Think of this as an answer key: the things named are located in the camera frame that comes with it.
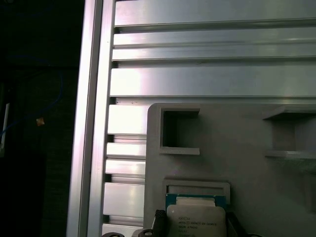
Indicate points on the grey parts rack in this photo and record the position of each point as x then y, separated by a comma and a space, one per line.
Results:
222, 160

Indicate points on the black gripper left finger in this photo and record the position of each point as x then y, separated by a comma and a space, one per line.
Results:
159, 222

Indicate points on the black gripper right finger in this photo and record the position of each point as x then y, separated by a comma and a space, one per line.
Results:
233, 227

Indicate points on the silver CPU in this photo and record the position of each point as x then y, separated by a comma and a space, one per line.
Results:
195, 217

